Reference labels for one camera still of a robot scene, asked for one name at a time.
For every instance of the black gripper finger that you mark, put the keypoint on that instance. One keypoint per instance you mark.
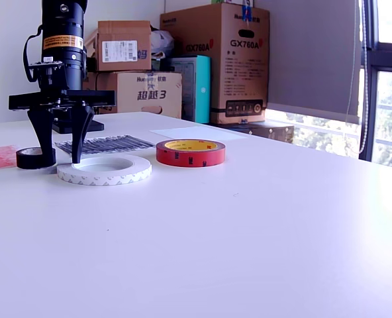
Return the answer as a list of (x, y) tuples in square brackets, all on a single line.
[(78, 132), (43, 132)]

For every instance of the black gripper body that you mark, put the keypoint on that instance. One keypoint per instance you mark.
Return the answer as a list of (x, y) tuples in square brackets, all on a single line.
[(96, 98)]

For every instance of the black tape roll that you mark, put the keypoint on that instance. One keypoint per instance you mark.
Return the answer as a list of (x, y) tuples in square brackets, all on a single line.
[(27, 160)]

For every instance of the white tape roll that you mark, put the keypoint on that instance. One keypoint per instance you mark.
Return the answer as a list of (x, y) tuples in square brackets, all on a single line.
[(116, 179)]

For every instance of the red tape roll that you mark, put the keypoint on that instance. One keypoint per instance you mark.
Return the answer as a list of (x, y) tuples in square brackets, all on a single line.
[(189, 159)]

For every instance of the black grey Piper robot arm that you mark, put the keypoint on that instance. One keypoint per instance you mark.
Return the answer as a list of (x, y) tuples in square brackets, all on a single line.
[(63, 20)]

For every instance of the blue tape strip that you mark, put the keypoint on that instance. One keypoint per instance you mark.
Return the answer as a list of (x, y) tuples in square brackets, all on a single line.
[(247, 13)]

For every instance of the black scribbled paper sheet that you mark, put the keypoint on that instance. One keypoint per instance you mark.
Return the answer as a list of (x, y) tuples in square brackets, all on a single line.
[(116, 144)]

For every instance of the cardboard box with blue print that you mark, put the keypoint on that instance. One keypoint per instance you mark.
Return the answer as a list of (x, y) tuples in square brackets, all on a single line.
[(149, 96)]

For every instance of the cardboard box with white label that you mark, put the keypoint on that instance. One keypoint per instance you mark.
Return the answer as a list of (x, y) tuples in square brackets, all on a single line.
[(123, 49)]

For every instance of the white plastic bag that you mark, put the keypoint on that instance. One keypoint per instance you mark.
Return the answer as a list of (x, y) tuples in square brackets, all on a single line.
[(161, 41)]

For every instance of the teal and black box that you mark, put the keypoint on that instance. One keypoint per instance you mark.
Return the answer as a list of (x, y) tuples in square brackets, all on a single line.
[(202, 89)]

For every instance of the blank white paper sheet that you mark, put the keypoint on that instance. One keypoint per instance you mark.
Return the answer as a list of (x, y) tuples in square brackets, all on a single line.
[(199, 132)]

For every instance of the large GX760A cardboard box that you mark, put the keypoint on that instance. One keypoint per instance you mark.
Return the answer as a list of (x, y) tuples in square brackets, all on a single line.
[(242, 66)]

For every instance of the small green package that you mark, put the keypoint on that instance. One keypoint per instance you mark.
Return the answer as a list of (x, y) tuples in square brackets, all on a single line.
[(222, 1)]

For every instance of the grey roller blind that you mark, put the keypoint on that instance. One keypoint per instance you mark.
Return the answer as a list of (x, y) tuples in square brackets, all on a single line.
[(315, 49)]

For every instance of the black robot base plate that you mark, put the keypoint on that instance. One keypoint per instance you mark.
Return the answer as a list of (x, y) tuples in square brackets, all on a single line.
[(95, 126)]

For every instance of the dark window frame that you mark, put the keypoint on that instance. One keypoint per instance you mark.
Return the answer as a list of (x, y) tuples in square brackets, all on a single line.
[(373, 99)]

